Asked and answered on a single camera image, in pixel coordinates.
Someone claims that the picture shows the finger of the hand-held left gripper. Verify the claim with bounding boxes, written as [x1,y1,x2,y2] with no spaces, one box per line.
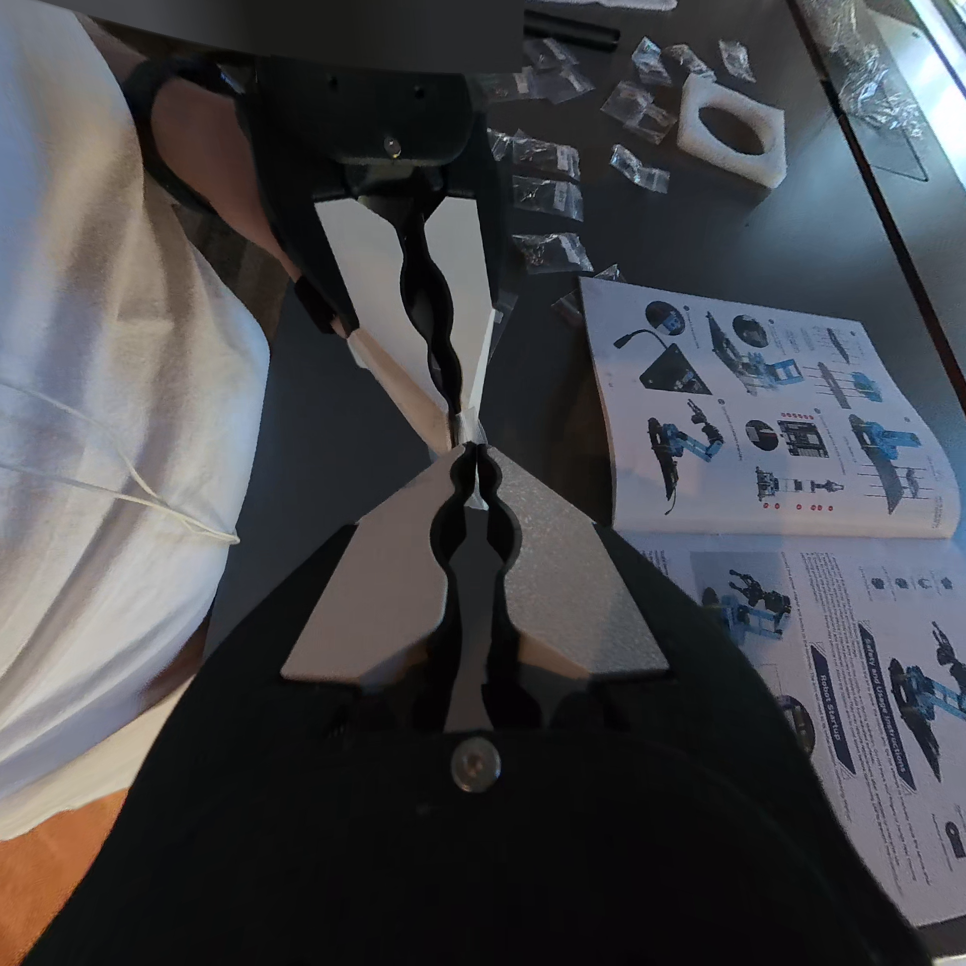
[421,192,501,426]
[312,194,464,455]

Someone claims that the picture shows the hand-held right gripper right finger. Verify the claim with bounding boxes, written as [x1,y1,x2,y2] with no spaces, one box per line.
[478,443,673,684]

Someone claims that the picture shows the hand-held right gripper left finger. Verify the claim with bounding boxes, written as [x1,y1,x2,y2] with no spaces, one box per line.
[280,443,479,693]

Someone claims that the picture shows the small clear screw pouch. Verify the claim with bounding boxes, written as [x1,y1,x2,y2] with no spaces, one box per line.
[449,407,494,515]

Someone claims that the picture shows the dark work desk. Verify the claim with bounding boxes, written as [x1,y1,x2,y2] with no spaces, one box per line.
[204,0,966,966]

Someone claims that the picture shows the adjoining dark desk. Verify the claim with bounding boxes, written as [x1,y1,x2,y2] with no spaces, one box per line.
[789,0,966,411]

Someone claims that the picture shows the scatter of clear screw bags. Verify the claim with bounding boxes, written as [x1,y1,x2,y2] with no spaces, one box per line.
[483,33,757,326]

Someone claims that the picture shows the printed instruction manual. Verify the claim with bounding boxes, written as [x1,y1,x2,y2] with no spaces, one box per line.
[578,274,966,930]

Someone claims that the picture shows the black screwdriver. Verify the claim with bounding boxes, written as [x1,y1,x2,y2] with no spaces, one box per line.
[524,11,623,54]

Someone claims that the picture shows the person in white shirt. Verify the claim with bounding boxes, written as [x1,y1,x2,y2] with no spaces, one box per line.
[0,0,272,840]

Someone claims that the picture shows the crumpled clear plastic wrap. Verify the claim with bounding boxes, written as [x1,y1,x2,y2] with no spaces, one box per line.
[799,0,931,138]

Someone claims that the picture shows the white foam ring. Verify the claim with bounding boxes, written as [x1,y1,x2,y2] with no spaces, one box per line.
[675,71,788,190]

